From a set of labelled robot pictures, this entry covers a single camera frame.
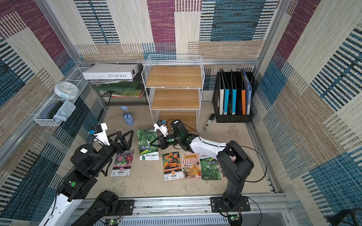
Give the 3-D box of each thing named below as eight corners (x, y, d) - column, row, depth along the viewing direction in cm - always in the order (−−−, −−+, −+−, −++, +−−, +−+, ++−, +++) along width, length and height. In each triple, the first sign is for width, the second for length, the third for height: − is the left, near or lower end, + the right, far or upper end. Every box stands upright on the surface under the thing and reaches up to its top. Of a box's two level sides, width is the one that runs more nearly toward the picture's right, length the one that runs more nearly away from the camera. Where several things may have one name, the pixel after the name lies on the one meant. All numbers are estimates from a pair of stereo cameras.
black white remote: (203, 130, 104) (203, 127, 101) (210, 116, 113) (211, 112, 110) (207, 132, 103) (208, 129, 100) (214, 117, 112) (215, 114, 109)
